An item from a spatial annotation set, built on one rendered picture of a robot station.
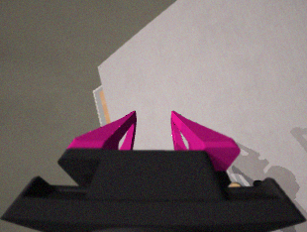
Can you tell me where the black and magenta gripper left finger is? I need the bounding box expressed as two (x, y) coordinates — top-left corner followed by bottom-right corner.
(68, 111), (137, 150)

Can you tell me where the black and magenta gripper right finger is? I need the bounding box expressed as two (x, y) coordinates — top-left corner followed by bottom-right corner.
(170, 111), (241, 171)

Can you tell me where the tan round disc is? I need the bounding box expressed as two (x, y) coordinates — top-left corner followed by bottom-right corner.
(230, 181), (241, 186)

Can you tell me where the black disc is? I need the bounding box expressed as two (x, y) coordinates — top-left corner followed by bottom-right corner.
(253, 180), (262, 186)

